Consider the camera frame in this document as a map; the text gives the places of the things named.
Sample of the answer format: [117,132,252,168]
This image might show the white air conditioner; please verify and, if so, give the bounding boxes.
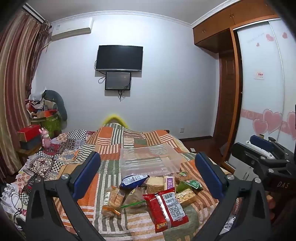
[51,17,94,42]

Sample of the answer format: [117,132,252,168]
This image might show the orange green patchwork blanket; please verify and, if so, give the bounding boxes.
[14,123,255,241]

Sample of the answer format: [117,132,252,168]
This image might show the striped brown curtain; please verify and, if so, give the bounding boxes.
[0,9,50,178]

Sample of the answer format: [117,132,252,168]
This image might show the small black wall monitor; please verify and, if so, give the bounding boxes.
[105,72,132,91]

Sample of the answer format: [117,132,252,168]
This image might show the pile of clothes and papers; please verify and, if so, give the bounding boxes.
[25,93,50,114]

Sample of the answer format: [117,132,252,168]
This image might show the red box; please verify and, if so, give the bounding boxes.
[17,125,41,142]

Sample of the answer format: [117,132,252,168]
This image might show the wooden room door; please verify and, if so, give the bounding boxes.
[213,52,241,153]

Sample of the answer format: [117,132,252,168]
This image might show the yellow nut packet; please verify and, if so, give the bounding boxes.
[176,189,197,207]

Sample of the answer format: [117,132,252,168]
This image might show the red snack packet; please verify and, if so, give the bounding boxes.
[143,188,189,233]

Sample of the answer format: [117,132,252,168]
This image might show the clear plastic container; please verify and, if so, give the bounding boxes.
[120,144,183,179]

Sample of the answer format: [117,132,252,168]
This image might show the small brown snack packet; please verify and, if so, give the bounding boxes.
[178,171,193,181]

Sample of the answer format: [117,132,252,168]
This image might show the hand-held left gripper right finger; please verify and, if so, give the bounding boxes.
[195,152,272,241]

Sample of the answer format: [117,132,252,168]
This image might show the green label snack packet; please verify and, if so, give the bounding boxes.
[187,180,203,191]

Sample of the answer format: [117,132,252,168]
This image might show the black cable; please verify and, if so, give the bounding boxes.
[11,192,26,219]

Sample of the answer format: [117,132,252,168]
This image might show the flat orange box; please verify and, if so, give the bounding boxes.
[37,110,57,118]

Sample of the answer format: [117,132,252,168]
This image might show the pink toy rabbit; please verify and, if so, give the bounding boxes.
[41,128,51,148]

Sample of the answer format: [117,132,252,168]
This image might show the checkered patterned cloth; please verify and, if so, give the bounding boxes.
[21,130,95,188]

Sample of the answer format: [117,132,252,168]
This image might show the black wall television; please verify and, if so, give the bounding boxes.
[95,45,143,72]

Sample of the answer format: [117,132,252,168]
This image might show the brown bread packet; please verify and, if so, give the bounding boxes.
[122,188,148,209]

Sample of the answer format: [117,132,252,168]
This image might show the grey box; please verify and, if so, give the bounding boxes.
[20,137,42,150]

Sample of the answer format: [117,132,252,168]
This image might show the green cardboard box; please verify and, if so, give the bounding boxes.
[42,115,61,137]

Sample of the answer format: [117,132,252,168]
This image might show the orange snack clear packet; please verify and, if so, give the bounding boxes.
[102,186,126,217]

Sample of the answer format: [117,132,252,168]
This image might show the yellow curved tube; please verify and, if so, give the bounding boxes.
[103,113,129,128]

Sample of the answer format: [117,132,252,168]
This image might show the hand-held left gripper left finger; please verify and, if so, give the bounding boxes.
[25,151,109,241]

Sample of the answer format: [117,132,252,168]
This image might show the wooden wardrobe with heart stickers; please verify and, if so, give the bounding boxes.
[193,0,296,176]

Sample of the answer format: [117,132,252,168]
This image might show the person's right hand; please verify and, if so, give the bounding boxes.
[266,193,277,209]

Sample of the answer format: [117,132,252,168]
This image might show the blue white snack packet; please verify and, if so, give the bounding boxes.
[119,175,148,190]

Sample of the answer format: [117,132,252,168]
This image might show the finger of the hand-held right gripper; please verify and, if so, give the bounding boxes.
[231,142,292,173]
[245,134,288,160]

